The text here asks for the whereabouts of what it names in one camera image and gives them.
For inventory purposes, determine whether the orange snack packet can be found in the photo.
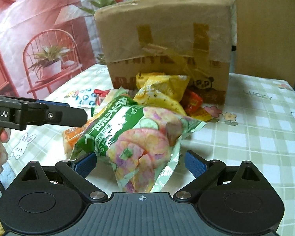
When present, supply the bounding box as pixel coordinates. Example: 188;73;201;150
62;125;88;159

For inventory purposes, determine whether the green rice cracker bag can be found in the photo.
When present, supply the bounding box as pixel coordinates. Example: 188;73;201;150
70;95;206;193

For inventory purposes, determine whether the red snack packet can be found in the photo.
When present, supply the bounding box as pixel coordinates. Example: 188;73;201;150
91;89;110;117

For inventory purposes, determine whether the yellow chip bag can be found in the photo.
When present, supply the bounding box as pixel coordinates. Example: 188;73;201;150
134;73;190;116

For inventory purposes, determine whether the white blue snack packet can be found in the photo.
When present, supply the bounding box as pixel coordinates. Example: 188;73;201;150
64;88;96;108

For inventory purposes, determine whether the red printed backdrop cloth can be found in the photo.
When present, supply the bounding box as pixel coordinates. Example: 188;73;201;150
0;0;128;99

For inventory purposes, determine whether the cardboard box with plastic liner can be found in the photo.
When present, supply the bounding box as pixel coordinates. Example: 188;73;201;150
94;0;233;104

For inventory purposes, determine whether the wooden panel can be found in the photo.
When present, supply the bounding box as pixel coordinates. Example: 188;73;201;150
235;0;295;86

